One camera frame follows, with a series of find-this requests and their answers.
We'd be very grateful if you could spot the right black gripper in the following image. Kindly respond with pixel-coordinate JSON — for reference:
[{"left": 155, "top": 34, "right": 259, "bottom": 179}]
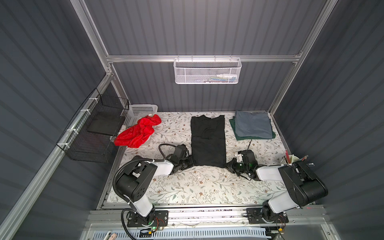
[{"left": 223, "top": 157, "right": 249, "bottom": 176}]

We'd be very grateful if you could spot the black t-shirt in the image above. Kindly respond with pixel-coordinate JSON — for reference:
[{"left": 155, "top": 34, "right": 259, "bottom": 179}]
[{"left": 191, "top": 115, "right": 227, "bottom": 168}]

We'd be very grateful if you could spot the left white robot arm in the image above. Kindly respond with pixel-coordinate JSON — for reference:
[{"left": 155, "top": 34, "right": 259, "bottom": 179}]
[{"left": 112, "top": 144, "right": 195, "bottom": 223}]

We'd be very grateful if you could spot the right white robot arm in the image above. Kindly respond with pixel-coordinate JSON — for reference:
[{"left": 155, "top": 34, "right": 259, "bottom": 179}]
[{"left": 225, "top": 150, "right": 329, "bottom": 221}]

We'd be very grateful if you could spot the floral table mat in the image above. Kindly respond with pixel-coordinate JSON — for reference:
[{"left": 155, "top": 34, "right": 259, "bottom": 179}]
[{"left": 121, "top": 112, "right": 286, "bottom": 206}]

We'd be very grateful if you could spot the folded grey-blue t-shirt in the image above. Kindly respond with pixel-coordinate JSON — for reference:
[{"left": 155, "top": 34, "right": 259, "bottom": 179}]
[{"left": 235, "top": 111, "right": 273, "bottom": 139}]

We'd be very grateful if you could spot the white pen cup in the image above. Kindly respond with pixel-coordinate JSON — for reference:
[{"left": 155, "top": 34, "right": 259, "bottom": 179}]
[{"left": 280, "top": 150, "right": 315, "bottom": 167}]

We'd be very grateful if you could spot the folded green t-shirt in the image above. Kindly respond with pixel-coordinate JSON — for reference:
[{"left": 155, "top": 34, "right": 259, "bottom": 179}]
[{"left": 229, "top": 117, "right": 276, "bottom": 142}]

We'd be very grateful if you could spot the red t-shirt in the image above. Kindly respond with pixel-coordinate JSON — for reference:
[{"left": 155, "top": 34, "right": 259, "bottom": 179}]
[{"left": 114, "top": 114, "right": 162, "bottom": 149}]

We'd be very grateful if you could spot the white plastic laundry basket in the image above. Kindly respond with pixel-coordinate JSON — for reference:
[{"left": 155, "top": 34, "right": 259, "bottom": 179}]
[{"left": 122, "top": 104, "right": 158, "bottom": 128}]

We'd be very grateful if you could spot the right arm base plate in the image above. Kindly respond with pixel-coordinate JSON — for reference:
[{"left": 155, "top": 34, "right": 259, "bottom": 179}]
[{"left": 245, "top": 208, "right": 289, "bottom": 225}]

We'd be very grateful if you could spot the aluminium front rail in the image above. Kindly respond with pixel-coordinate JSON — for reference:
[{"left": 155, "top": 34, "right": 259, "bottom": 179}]
[{"left": 85, "top": 205, "right": 330, "bottom": 228}]

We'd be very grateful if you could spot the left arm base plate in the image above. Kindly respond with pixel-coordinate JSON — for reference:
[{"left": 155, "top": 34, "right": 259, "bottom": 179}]
[{"left": 125, "top": 210, "right": 169, "bottom": 228}]

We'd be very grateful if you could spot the white slotted cable duct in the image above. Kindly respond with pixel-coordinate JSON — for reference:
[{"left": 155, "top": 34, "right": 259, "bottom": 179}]
[{"left": 91, "top": 227, "right": 269, "bottom": 240}]

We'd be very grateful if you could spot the white wire wall basket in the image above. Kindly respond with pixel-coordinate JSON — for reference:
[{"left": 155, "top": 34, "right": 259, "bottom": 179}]
[{"left": 173, "top": 58, "right": 242, "bottom": 85}]

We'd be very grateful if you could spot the black wire wall basket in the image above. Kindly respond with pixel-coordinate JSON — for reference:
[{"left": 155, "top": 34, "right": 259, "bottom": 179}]
[{"left": 57, "top": 90, "right": 129, "bottom": 164}]

